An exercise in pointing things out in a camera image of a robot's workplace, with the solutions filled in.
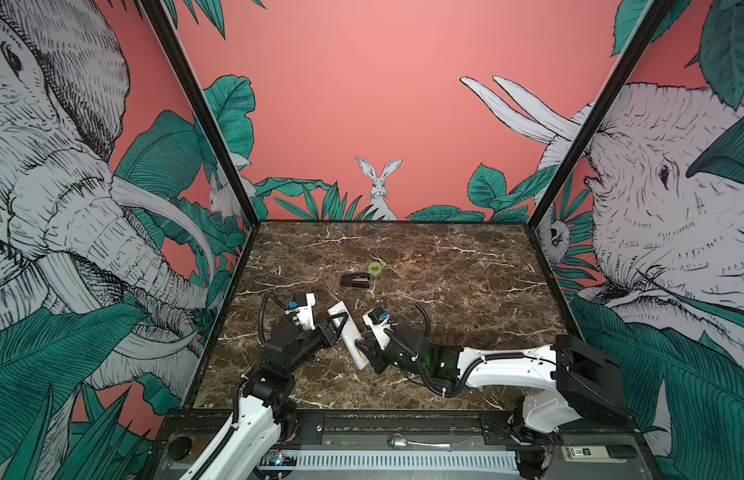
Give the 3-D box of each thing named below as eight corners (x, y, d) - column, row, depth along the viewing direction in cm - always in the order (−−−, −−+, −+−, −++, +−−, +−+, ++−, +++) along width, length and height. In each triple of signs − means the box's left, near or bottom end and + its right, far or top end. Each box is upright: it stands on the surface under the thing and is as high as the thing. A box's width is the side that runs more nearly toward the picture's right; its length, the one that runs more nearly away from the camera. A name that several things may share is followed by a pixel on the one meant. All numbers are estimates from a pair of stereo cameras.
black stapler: (340, 287, 104) (339, 283, 102) (341, 276, 107) (340, 272, 105) (369, 287, 104) (369, 283, 102) (369, 276, 107) (369, 272, 105)
